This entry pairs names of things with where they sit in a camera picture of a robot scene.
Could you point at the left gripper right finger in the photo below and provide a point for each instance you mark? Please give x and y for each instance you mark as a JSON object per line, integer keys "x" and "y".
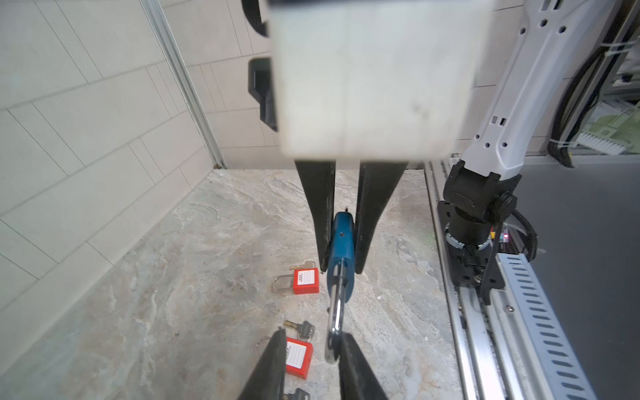
{"x": 357, "y": 379}

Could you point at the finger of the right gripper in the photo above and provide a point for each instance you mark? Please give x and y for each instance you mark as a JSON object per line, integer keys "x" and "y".
{"x": 376, "y": 184}
{"x": 318, "y": 181}

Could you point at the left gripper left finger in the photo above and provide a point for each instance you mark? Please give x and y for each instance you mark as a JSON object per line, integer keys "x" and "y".
{"x": 267, "y": 379}

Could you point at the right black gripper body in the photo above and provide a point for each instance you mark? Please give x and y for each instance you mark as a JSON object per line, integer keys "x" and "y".
{"x": 260, "y": 87}

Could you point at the red padlock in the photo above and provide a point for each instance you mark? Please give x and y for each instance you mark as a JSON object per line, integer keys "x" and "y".
{"x": 299, "y": 354}
{"x": 302, "y": 279}

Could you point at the small blue padlock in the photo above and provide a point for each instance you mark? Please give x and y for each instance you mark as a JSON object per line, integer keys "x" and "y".
{"x": 340, "y": 280}

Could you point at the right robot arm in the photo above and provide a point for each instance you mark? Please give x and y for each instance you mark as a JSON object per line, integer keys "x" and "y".
{"x": 482, "y": 183}

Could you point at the loose brass key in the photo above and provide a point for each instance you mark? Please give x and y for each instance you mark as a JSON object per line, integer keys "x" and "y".
{"x": 305, "y": 330}

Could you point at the green dustpan with brush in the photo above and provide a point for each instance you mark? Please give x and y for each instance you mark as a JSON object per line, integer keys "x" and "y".
{"x": 613, "y": 134}

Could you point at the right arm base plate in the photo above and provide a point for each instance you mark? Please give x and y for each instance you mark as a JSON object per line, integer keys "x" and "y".
{"x": 472, "y": 253}

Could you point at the aluminium mounting rail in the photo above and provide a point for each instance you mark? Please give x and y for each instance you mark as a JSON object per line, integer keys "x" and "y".
{"x": 485, "y": 366}

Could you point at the white slotted cable duct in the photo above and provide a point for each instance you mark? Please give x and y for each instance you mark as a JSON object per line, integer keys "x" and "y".
{"x": 550, "y": 364}

